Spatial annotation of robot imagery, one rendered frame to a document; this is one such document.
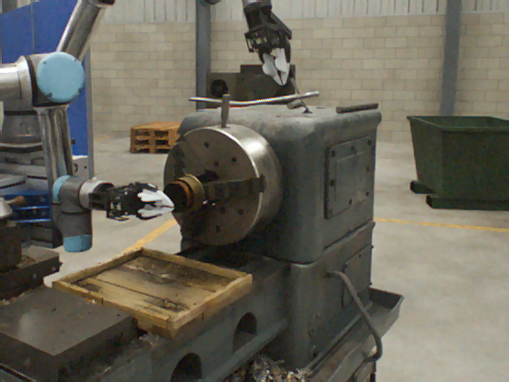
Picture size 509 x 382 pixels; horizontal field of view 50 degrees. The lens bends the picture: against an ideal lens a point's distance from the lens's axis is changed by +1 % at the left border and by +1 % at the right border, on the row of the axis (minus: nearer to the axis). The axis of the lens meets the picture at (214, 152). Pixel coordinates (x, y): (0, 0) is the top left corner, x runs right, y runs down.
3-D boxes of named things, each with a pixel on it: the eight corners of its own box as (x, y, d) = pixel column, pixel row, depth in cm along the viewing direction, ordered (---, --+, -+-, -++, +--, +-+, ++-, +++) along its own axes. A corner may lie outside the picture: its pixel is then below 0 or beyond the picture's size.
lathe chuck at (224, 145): (178, 221, 162) (186, 116, 156) (271, 252, 145) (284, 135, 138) (158, 228, 155) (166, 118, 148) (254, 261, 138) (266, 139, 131)
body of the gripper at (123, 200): (124, 223, 125) (87, 215, 132) (149, 215, 132) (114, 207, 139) (123, 190, 124) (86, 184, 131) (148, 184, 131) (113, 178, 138)
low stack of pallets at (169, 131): (154, 143, 1042) (154, 120, 1036) (197, 145, 1020) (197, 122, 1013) (127, 153, 923) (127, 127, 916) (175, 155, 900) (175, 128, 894)
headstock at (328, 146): (264, 199, 221) (265, 103, 216) (382, 217, 194) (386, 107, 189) (171, 236, 173) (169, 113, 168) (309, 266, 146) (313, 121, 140)
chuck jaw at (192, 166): (203, 180, 148) (181, 145, 150) (214, 170, 145) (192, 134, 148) (177, 187, 139) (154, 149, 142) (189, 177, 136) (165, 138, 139)
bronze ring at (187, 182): (182, 170, 141) (158, 176, 133) (211, 175, 135) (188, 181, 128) (182, 206, 142) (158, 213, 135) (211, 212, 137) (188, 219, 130)
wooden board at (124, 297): (141, 260, 151) (140, 246, 150) (253, 290, 130) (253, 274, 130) (52, 297, 127) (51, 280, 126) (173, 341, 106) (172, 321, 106)
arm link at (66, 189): (74, 202, 148) (73, 171, 147) (103, 208, 142) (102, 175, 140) (50, 208, 141) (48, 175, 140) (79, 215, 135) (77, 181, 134)
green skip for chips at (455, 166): (403, 185, 662) (406, 115, 649) (485, 187, 652) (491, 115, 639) (434, 215, 530) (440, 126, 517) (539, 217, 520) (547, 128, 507)
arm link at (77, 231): (86, 239, 151) (84, 200, 150) (97, 251, 141) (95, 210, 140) (56, 244, 148) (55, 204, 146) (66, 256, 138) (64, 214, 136)
